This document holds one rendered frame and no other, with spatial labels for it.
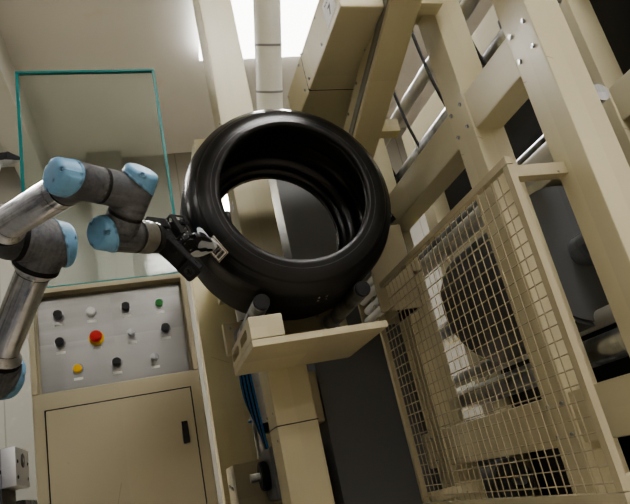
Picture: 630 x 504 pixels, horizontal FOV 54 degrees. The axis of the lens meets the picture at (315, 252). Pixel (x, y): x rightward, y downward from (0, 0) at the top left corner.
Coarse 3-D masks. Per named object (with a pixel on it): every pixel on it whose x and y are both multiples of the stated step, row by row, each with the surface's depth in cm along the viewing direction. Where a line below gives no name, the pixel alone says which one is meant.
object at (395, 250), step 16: (400, 240) 211; (384, 256) 207; (400, 256) 209; (384, 272) 205; (384, 288) 203; (416, 288) 205; (368, 304) 220; (384, 304) 200; (400, 304) 202; (368, 320) 212; (400, 320) 220
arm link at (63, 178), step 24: (48, 168) 118; (72, 168) 117; (96, 168) 122; (24, 192) 129; (48, 192) 119; (72, 192) 118; (96, 192) 121; (0, 216) 134; (24, 216) 130; (48, 216) 129; (0, 240) 138
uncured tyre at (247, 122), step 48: (240, 144) 193; (288, 144) 199; (336, 144) 179; (192, 192) 164; (336, 192) 205; (384, 192) 177; (240, 240) 159; (384, 240) 174; (240, 288) 162; (288, 288) 160; (336, 288) 165
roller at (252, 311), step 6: (258, 294) 160; (264, 294) 160; (258, 300) 159; (264, 300) 159; (252, 306) 160; (258, 306) 158; (264, 306) 158; (252, 312) 162; (258, 312) 160; (264, 312) 161; (246, 318) 170; (240, 330) 181
